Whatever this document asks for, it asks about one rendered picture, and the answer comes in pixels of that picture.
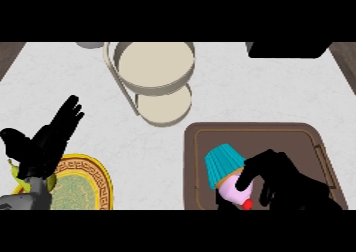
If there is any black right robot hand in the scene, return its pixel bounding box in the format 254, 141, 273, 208
217, 148, 345, 211

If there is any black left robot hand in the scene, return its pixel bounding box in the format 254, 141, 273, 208
0, 94, 85, 181

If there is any cupcake with teal wrapper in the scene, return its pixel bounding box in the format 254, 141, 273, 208
203, 143, 255, 211

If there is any brown tray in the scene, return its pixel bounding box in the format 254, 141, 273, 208
183, 121, 350, 211

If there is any beige tiered basket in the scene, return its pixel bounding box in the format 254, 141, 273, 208
103, 42, 198, 128

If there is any green vegetable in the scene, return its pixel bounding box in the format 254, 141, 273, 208
7, 159, 57, 195

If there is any yellow patterned plate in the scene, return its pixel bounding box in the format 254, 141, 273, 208
10, 153, 115, 211

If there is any grey round object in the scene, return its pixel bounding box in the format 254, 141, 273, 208
74, 42, 108, 50

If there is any black appliance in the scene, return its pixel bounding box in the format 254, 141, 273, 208
243, 42, 333, 60

